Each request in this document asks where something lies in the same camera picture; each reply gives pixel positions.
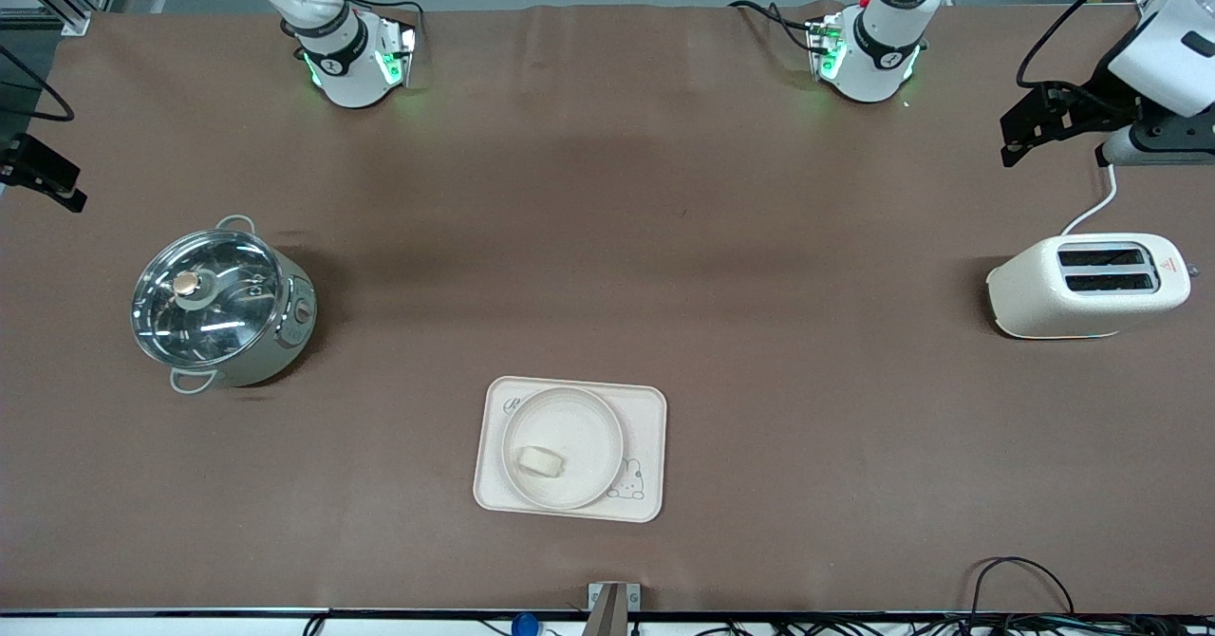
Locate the glass pot lid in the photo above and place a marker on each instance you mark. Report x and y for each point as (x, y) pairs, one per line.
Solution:
(228, 323)

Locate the white two-slot toaster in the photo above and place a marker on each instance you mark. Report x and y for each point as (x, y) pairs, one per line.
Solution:
(1044, 294)

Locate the cream round plate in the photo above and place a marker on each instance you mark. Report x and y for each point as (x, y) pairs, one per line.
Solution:
(579, 427)

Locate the cream rabbit print tray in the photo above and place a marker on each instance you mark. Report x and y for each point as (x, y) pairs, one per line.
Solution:
(645, 408)

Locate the small blue round object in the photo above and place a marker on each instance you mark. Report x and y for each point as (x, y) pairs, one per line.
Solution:
(524, 626)

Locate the steel pot with glass lid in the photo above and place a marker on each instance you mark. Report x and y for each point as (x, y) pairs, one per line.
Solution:
(285, 342)

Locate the metal base connector box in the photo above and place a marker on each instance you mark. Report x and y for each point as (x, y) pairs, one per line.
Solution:
(824, 47)
(399, 52)

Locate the metal camera bracket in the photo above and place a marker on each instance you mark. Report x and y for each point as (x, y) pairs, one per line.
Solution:
(612, 607)

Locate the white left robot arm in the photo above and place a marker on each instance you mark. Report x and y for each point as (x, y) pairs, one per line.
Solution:
(873, 57)

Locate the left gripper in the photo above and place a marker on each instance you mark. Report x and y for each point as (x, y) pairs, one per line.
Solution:
(1104, 103)

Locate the small white bun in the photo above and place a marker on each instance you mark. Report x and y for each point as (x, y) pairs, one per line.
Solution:
(541, 461)

